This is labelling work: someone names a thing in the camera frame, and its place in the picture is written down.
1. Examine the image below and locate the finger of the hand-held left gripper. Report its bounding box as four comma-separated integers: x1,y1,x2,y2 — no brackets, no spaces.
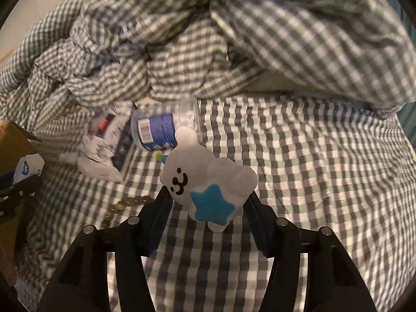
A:
0,177,43,204

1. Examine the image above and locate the white bear plush toy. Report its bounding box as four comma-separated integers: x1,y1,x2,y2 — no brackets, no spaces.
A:
159,127,259,233

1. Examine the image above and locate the clear bottle blue label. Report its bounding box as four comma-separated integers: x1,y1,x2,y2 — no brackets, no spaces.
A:
130,99,203,152

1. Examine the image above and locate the grey checked bedsheet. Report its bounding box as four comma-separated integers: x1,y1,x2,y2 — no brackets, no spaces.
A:
0,94,416,312

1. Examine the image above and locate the black white printed packet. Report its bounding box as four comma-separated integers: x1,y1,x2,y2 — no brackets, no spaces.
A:
60,102,135,183

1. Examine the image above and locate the dark blue box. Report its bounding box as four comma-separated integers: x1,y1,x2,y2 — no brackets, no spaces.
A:
112,127,139,173

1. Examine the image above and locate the brown cardboard box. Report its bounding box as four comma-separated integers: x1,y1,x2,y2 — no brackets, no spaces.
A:
0,119,46,287

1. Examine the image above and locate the grey checked duvet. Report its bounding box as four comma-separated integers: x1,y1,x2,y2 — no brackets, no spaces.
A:
0,0,416,118

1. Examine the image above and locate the white blue packet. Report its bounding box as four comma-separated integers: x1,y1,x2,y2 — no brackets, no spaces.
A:
11,154,45,186

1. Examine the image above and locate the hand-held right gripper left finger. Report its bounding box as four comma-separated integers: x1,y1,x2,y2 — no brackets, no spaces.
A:
36,187,174,312

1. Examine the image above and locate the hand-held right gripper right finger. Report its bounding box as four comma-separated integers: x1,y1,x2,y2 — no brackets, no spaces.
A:
242,192,379,312

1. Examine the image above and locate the brass bead chain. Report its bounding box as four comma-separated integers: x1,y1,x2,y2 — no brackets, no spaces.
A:
101,196,155,230

